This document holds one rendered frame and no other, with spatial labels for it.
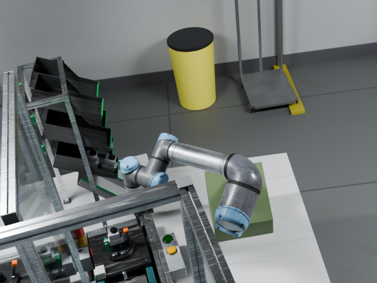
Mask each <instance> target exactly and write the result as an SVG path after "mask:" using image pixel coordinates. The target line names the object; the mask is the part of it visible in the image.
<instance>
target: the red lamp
mask: <svg viewBox="0 0 377 283"><path fill-rule="evenodd" d="M70 233H71V235H72V238H73V239H79V238H81V237H82V236H83V235H84V229H83V228H80V229H76V230H72V231H70Z"/></svg>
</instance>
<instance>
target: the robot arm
mask: <svg viewBox="0 0 377 283"><path fill-rule="evenodd" d="M170 161H173V162H177V163H181V164H184V165H188V166H191V167H195V168H199V169H202V170H205V171H209V172H213V173H216V174H220V175H223V176H224V178H225V179H227V180H228V181H227V183H226V185H225V188H224V192H223V195H222V198H221V200H220V203H219V206H218V208H217V210H216V211H215V220H216V224H215V227H216V228H217V229H218V230H220V231H223V232H226V233H228V234H230V235H233V236H238V237H239V236H241V234H242V233H243V232H244V231H245V230H246V229H247V227H248V225H249V224H250V220H251V216H252V214H253V211H254V208H255V206H256V203H257V201H258V197H259V195H260V192H261V189H262V185H263V181H262V177H261V174H260V172H259V170H258V168H257V167H256V166H255V165H254V164H253V163H252V162H251V161H250V160H249V159H248V158H246V157H244V156H242V155H240V154H235V153H231V154H229V155H228V154H224V153H219V152H215V151H212V150H208V149H204V148H199V147H195V146H191V145H187V144H183V143H179V142H178V139H177V138H176V137H175V136H173V135H171V134H167V133H161V134H160V136H159V138H158V140H157V142H156V145H155V148H154V150H153V152H152V155H151V157H150V159H149V162H148V165H147V166H146V167H145V166H142V165H140V162H139V160H138V159H137V158H136V157H133V156H129V157H126V158H124V159H123V160H122V161H121V162H120V168H121V173H122V177H123V181H124V184H125V188H126V192H127V193H129V192H132V191H136V190H140V189H144V188H148V187H151V186H154V185H158V184H162V183H165V182H168V180H169V177H168V175H167V174H166V173H165V172H166V169H167V167H168V165H169V162H170ZM151 213H154V210H153V208H151V209H147V210H144V211H141V212H137V213H134V216H135V217H136V220H137V225H138V227H139V228H142V226H143V225H144V224H146V223H149V222H150V221H151V218H146V217H148V216H149V214H151Z"/></svg>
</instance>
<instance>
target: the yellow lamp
mask: <svg viewBox="0 0 377 283"><path fill-rule="evenodd" d="M73 241H74V243H75V246H76V248H83V247H84V246H85V245H86V244H87V243H88V241H87V238H86V235H85V232H84V235H83V236H82V237H81V238H79V239H73Z"/></svg>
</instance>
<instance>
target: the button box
mask: <svg viewBox="0 0 377 283"><path fill-rule="evenodd" d="M165 235H171V236H172V241H171V242H169V243H166V242H164V240H163V237H164V236H165ZM165 235H162V236H159V240H160V243H161V245H162V249H163V252H164V255H165V259H166V261H167V265H168V268H169V271H170V274H171V278H172V280H176V279H180V278H182V277H186V276H187V271H186V266H185V263H184V261H183V258H182V254H181V251H180V249H179V246H178V243H177V240H176V237H175V235H174V233H173V232H172V233H169V234H165ZM169 246H174V247H176V252H175V254H168V253H167V248H168V247H169Z"/></svg>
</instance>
